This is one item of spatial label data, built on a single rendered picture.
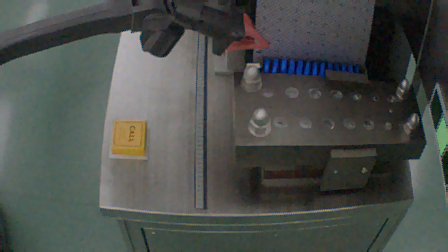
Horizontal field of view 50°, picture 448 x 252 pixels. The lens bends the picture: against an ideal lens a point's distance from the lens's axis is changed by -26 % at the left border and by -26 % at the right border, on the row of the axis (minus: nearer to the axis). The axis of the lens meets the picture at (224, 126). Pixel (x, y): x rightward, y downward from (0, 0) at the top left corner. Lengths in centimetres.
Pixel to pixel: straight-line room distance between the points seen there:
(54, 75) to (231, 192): 164
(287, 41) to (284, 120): 15
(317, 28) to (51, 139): 153
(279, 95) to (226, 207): 22
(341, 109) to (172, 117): 34
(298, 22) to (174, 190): 38
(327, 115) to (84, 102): 155
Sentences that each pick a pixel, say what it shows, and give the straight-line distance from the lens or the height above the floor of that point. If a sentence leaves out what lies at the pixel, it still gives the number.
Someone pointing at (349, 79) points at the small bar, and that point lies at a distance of 113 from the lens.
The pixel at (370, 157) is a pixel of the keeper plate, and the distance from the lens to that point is 107.
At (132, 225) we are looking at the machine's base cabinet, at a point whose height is 84.
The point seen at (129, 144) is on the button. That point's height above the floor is 92.
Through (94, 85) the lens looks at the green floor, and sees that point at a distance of 253.
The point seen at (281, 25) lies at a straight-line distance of 109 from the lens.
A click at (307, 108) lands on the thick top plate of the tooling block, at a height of 103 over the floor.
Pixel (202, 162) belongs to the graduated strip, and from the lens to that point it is 116.
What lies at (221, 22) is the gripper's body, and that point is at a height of 114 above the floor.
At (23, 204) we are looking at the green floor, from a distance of 225.
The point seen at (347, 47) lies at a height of 108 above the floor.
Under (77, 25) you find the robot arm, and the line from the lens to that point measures 98.
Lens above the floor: 185
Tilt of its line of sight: 52 degrees down
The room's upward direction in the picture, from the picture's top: 3 degrees clockwise
